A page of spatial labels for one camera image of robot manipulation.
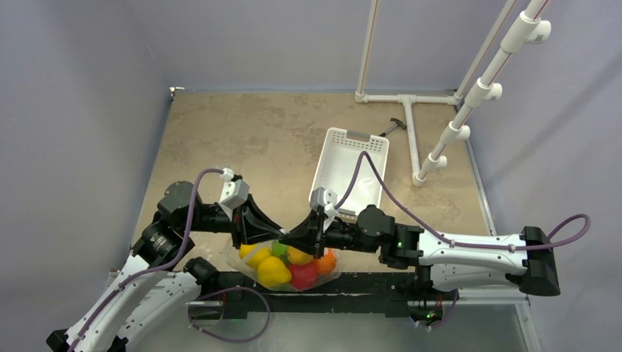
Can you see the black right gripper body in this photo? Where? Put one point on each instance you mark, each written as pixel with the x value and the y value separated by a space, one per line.
pixel 317 233

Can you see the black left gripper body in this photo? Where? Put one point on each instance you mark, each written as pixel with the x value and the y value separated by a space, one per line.
pixel 213 218

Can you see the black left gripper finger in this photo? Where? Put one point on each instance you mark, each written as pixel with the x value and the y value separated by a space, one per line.
pixel 238 232
pixel 257 227

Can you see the green ridged squash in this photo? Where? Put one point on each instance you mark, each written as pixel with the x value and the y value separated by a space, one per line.
pixel 279 250

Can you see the orange fruit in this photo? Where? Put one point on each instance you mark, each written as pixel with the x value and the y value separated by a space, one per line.
pixel 326 264

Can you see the yellow mango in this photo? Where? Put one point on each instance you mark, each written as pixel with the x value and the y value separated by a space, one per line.
pixel 253 255

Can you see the red apple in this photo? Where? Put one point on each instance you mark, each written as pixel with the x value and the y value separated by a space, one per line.
pixel 303 276

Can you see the clear zip top bag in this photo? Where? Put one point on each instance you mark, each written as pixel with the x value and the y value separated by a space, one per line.
pixel 232 258

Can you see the yellow bell pepper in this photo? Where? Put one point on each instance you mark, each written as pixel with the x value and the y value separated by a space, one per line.
pixel 273 272

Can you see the white plastic basket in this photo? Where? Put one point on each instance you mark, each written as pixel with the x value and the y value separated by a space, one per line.
pixel 336 165

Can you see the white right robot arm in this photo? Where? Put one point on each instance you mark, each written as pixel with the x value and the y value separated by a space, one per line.
pixel 442 263

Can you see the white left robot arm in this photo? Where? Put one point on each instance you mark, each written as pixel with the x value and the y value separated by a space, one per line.
pixel 159 279

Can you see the black hammer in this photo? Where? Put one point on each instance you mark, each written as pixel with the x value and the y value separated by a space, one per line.
pixel 396 124

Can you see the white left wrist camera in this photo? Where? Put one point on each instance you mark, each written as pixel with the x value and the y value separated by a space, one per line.
pixel 235 190

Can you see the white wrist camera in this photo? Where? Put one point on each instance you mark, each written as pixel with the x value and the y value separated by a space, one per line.
pixel 325 199
pixel 235 190

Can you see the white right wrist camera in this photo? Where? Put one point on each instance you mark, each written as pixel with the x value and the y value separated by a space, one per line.
pixel 325 199

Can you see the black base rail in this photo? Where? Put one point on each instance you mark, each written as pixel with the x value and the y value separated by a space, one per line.
pixel 389 294

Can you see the white pvc pipe frame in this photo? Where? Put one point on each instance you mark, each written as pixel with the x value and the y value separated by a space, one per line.
pixel 528 28

